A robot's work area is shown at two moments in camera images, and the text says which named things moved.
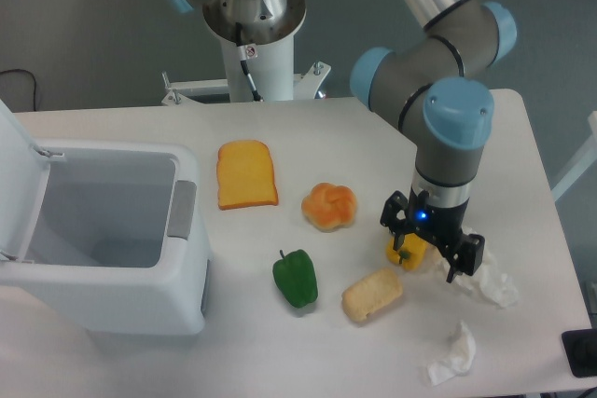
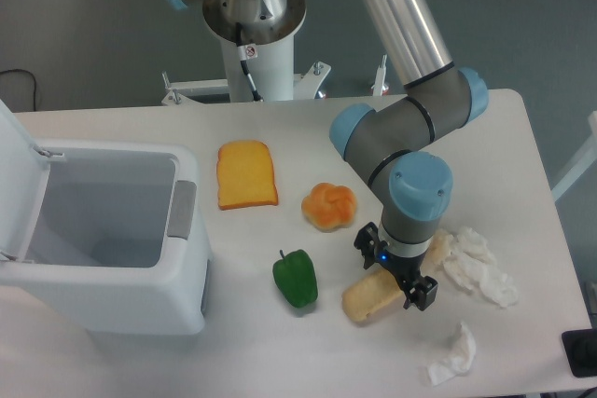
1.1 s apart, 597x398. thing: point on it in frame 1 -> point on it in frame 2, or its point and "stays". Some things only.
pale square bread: (374, 292) stays
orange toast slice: (244, 171) stays
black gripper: (437, 226) -> (423, 293)
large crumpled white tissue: (487, 281) stays
